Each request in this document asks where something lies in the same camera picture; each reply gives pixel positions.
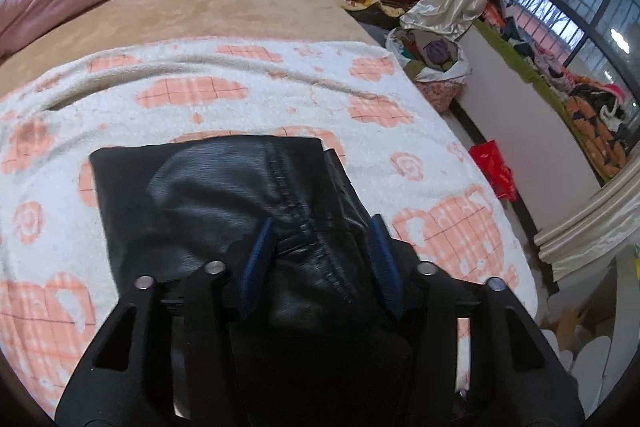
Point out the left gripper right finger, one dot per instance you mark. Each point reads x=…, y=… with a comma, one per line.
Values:
x=477, y=357

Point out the clothes on window sill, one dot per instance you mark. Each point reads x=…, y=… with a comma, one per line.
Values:
x=594, y=112

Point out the white pink bear blanket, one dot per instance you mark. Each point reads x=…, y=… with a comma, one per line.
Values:
x=403, y=159

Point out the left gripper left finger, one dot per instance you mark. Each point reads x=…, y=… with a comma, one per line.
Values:
x=176, y=353

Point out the red plastic bag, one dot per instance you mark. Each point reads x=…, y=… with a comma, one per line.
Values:
x=488, y=158

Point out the black leather jacket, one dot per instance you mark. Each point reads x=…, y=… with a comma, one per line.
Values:
x=325, y=355

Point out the beige plush bed cover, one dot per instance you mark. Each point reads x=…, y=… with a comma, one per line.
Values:
x=117, y=23

